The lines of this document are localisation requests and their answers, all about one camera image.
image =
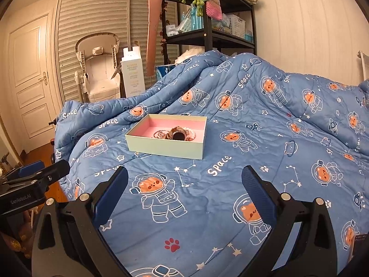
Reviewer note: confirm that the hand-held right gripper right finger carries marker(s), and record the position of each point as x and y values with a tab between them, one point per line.
256	196

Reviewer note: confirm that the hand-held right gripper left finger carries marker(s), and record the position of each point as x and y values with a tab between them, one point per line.
111	196

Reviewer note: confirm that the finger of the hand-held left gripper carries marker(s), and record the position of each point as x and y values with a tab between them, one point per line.
56	170
27	169

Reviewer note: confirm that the pale green box pink lining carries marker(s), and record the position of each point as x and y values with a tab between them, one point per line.
161	147

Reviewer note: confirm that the blue astronaut bear printed blanket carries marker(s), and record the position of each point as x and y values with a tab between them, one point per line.
219	138

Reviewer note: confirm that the thin rose gold bangle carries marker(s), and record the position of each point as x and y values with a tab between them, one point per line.
154	135

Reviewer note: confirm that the white panel door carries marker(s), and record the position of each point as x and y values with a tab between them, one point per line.
31	72

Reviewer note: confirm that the white high chair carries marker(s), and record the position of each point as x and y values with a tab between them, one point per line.
101	72

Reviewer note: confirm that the white tall carton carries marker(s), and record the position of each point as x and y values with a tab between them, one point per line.
132	75

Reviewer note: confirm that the blue tissue pack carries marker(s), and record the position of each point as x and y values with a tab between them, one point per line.
165	72

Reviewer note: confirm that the white plush cushion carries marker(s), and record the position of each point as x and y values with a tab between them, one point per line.
190	53

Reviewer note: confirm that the white louvered closet door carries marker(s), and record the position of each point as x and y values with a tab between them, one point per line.
95	11

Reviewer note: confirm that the white plastic basket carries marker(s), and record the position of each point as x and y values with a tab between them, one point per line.
235	24

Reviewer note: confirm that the black metal shelf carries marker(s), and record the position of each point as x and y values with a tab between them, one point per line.
208	20

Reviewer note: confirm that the teal bottles pack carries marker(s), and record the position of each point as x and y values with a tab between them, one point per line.
196	20

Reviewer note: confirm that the pink knitted pouch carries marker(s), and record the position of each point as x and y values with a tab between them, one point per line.
214	8

